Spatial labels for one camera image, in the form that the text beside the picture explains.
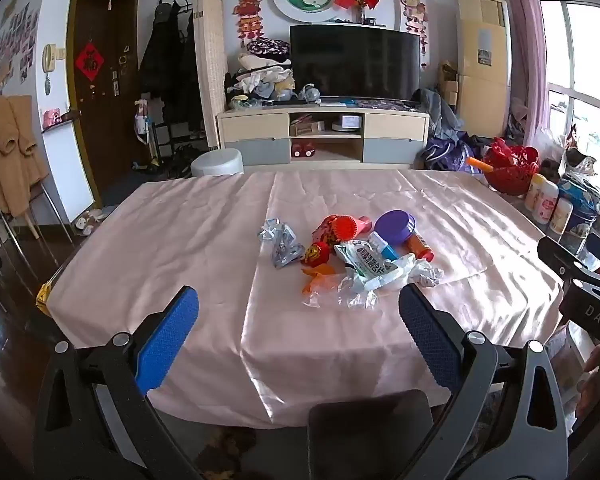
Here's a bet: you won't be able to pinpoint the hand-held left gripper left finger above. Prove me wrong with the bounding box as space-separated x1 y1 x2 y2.
32 285 203 480

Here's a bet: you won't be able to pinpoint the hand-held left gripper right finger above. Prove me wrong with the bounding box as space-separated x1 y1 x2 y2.
398 283 571 480

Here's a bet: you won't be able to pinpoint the orange bottle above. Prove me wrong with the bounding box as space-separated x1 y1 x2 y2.
405 232 436 263

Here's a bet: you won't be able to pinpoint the black bin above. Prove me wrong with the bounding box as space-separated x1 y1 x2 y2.
307 389 433 480

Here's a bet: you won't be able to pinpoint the silver blister pack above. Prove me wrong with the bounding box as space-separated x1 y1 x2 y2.
271 225 306 270

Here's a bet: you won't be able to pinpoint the white jar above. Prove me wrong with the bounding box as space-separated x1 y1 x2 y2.
549 197 574 235

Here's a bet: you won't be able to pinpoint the blue tin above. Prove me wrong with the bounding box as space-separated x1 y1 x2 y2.
560 180 600 256

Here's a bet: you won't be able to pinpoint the white bottle pink label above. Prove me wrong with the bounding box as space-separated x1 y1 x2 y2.
535 180 560 223

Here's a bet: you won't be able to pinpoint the crumpled white tissue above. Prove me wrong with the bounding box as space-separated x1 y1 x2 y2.
412 259 445 288

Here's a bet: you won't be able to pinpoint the white bottle yellow label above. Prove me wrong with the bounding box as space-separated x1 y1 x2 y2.
525 174 546 211

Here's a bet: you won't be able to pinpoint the clear plastic wrapper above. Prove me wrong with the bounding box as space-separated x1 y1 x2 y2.
302 275 381 310

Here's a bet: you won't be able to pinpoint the red plastic basket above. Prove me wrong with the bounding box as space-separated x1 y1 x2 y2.
481 137 541 196

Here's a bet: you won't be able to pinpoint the white green printed bag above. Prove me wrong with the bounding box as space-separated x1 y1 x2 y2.
334 240 416 292

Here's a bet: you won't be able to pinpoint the pink satin tablecloth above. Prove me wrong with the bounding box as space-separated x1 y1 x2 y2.
45 167 566 431

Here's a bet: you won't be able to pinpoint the purple round lid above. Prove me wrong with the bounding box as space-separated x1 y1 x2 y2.
374 209 418 245

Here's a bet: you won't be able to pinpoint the orange wrapper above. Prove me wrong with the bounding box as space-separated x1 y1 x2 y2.
300 265 341 295

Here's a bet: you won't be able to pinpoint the red fluted paper cup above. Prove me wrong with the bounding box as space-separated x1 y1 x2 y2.
336 214 372 242

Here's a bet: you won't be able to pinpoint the red yellow ornament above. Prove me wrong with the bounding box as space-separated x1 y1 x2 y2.
300 241 336 267

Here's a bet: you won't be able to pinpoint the pair of slippers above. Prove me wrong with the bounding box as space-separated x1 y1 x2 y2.
75 207 106 236

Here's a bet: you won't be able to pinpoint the red gold wrapper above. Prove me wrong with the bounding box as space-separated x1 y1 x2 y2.
311 214 343 246

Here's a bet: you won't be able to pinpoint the blue purple clothes pile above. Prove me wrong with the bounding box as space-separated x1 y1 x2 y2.
412 87 486 173

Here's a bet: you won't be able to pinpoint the cream standing air conditioner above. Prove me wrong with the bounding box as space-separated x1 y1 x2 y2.
455 0 512 136

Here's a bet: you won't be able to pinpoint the metal chair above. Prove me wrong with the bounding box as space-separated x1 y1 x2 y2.
0 110 76 246

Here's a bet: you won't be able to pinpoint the white round stool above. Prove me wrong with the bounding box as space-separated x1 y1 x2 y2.
190 150 244 178

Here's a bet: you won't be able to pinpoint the white board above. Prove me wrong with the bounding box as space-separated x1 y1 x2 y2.
40 117 98 226

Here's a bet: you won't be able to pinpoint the cardboard boxes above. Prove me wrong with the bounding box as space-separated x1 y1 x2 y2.
437 62 461 108

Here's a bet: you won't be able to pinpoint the beige grey television cabinet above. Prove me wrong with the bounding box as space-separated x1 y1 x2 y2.
216 105 431 166

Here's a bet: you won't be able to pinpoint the window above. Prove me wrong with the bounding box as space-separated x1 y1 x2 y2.
530 0 600 161

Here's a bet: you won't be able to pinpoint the child scooter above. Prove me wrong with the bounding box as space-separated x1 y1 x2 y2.
132 100 163 171

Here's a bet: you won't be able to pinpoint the pink curtain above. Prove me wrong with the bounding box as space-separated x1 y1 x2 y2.
497 0 548 148

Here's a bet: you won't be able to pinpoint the dark brown door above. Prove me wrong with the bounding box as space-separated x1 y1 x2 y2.
72 0 148 201

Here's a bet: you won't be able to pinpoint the brown coat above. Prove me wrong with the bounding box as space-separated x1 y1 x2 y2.
0 95 48 216

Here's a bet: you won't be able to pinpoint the black hanging coats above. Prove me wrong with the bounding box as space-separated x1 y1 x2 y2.
139 2 201 133

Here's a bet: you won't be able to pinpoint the pile of clothes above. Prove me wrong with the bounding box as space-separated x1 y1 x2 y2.
225 37 301 111

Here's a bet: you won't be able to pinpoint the black television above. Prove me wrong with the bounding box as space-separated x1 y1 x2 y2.
289 24 422 101

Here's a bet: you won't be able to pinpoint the beige woven folding screen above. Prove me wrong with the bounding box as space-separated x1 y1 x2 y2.
192 0 228 148

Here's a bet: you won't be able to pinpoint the red diamond door decoration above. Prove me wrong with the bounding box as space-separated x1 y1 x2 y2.
75 44 105 80

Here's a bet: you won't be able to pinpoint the red fish hanging decoration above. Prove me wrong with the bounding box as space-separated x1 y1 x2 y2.
232 0 266 48

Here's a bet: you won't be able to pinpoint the pink hanging wall decoration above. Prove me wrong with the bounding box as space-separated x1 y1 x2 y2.
399 0 430 68

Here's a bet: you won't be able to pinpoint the group of wall photos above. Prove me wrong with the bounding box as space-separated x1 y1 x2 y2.
0 2 38 103

